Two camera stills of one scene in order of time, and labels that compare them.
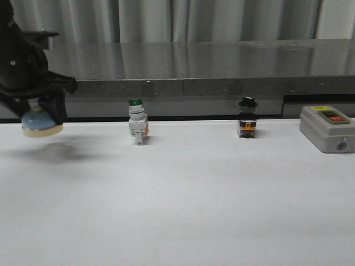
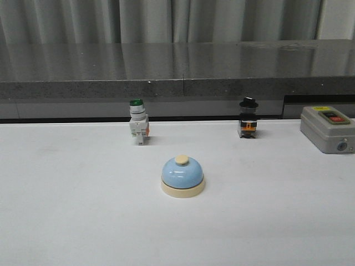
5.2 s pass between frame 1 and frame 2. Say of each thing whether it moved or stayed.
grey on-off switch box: stayed
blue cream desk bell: moved
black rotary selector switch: stayed
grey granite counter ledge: stayed
